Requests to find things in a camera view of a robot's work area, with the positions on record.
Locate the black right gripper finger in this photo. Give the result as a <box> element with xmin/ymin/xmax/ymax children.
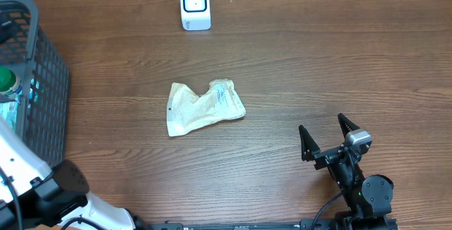
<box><xmin>338</xmin><ymin>113</ymin><xmax>360</xmax><ymax>139</ymax></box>
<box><xmin>299</xmin><ymin>125</ymin><xmax>320</xmax><ymax>162</ymax></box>

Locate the green lid jar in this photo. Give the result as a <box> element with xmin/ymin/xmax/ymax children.
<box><xmin>0</xmin><ymin>66</ymin><xmax>23</xmax><ymax>99</ymax></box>

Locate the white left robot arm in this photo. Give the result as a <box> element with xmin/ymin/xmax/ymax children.
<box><xmin>1</xmin><ymin>122</ymin><xmax>150</xmax><ymax>230</ymax></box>

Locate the white barcode scanner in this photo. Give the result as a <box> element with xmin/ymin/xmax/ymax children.
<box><xmin>180</xmin><ymin>0</ymin><xmax>211</xmax><ymax>31</ymax></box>

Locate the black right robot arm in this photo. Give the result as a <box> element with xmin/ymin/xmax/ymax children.
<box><xmin>299</xmin><ymin>113</ymin><xmax>398</xmax><ymax>230</ymax></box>

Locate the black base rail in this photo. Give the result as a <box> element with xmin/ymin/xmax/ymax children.
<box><xmin>148</xmin><ymin>219</ymin><xmax>340</xmax><ymax>230</ymax></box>

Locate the grey plastic basket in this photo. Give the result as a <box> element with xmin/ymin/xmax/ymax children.
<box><xmin>1</xmin><ymin>0</ymin><xmax>71</xmax><ymax>167</ymax></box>

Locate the beige plastic pouch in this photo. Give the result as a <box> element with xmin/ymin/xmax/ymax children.
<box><xmin>167</xmin><ymin>78</ymin><xmax>246</xmax><ymax>137</ymax></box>

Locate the teal wipes packet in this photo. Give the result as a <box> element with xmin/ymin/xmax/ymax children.
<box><xmin>0</xmin><ymin>100</ymin><xmax>19</xmax><ymax>131</ymax></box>

